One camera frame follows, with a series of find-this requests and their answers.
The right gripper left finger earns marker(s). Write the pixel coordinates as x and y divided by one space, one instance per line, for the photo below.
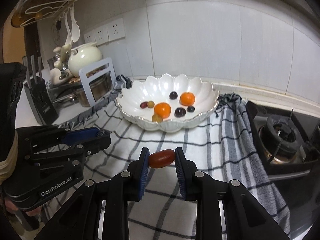
139 172

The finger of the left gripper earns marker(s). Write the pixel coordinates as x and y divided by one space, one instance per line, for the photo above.
73 137
95 145

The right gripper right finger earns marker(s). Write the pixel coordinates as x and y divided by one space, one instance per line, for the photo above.
185 170

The red cherry tomato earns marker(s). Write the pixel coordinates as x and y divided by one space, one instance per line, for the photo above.
161 159
144 105

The yellow green grape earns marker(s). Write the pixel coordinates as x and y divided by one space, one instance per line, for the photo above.
156 118

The dark plum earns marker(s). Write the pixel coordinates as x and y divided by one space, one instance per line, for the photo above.
173 95
180 112

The small blueberry top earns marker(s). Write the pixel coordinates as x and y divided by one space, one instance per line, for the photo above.
191 109

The large orange mandarin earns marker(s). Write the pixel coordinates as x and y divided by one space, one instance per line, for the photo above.
162 109

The checkered kitchen towel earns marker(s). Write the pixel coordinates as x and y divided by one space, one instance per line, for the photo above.
201 183

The black knife block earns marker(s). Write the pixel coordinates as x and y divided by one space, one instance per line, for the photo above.
36 91

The white rack stand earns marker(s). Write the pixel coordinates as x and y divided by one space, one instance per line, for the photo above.
93 72

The steel pot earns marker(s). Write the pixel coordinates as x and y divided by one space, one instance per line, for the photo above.
99 88

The brown longan in bowl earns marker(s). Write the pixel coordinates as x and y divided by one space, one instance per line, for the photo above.
150 104

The white scalloped fruit bowl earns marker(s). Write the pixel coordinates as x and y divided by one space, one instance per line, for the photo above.
158 90

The small orange in bowl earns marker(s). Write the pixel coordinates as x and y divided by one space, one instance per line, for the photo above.
187 99

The cream ceramic pot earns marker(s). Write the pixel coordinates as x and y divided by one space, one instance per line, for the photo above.
82 56

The white hanging ladle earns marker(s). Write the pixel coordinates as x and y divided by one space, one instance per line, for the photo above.
68 43

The black gas stove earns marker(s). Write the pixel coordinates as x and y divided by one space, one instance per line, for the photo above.
287 142

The white hanging spoon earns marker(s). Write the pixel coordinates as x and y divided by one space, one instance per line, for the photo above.
75 27

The wall power sockets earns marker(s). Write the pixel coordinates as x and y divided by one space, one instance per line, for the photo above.
106 33

